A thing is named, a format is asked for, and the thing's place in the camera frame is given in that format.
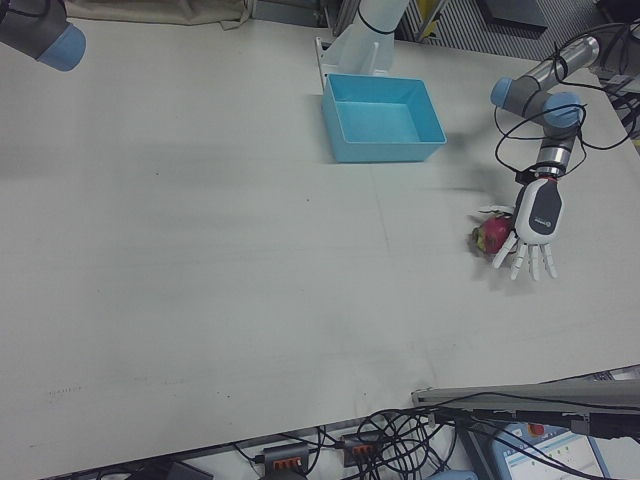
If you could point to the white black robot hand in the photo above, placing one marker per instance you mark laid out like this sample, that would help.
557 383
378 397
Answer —
540 210

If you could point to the pink dragon fruit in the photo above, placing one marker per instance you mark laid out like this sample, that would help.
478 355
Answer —
492 235

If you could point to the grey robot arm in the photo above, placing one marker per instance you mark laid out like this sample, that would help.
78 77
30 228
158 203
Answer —
530 92
35 30

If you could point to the light blue plastic bin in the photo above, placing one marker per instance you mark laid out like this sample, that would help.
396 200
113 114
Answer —
380 120

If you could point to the grey metal box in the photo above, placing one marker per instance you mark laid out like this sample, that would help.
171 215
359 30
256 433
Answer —
512 12

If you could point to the teach pendant with red button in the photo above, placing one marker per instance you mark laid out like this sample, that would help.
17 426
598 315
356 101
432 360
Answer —
550 455

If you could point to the grey usb hub orange ports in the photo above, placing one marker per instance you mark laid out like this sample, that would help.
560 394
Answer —
285 452
362 442

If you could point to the beige cloth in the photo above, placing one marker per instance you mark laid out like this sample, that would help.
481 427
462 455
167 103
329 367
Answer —
150 12

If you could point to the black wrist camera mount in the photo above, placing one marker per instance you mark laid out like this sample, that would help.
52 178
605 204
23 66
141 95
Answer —
524 176

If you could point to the aluminium profile post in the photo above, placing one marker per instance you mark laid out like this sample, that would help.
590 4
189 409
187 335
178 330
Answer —
500 395

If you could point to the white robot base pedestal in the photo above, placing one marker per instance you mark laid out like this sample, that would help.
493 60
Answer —
360 55

